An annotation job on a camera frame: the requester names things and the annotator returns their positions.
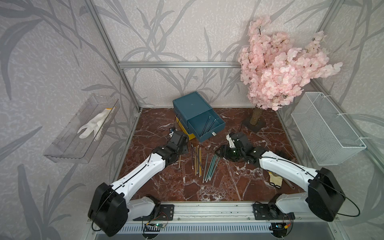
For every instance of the teal pull-out drawer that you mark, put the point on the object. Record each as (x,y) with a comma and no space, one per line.
(196,125)

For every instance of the white wire mesh basket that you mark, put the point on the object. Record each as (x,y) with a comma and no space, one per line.
(328,135)

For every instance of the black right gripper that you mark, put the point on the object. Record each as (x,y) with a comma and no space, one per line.
(223,152)

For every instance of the clear plastic wall tray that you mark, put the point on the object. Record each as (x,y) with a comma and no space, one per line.
(78,141)

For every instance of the yellow drawer cabinet base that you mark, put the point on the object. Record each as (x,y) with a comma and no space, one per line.
(191,136)

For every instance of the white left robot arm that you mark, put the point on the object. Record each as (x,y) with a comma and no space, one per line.
(126,187)

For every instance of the white work glove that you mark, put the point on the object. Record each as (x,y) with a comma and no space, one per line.
(95,125)

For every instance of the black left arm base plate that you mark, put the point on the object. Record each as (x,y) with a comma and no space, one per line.
(161,212)

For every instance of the yellow pencil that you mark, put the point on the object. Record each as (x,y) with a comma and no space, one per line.
(197,163)
(200,161)

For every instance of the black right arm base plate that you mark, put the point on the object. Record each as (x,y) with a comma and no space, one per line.
(264,211)

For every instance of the green pencil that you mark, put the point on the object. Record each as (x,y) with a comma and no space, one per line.
(213,167)
(205,169)

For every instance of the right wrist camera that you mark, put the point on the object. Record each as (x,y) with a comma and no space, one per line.
(230,141)

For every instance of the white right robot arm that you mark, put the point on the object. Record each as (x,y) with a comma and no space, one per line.
(322,195)

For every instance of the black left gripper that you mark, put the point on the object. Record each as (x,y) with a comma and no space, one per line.
(185,147)

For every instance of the teal drawer cabinet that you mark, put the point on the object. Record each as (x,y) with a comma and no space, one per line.
(190,106)

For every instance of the dark grey pencil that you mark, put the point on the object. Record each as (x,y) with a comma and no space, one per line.
(211,125)
(205,126)

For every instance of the aluminium front rail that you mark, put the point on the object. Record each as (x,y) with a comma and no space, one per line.
(210,211)

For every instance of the pink artificial blossom tree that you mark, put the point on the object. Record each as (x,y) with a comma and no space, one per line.
(276,72)

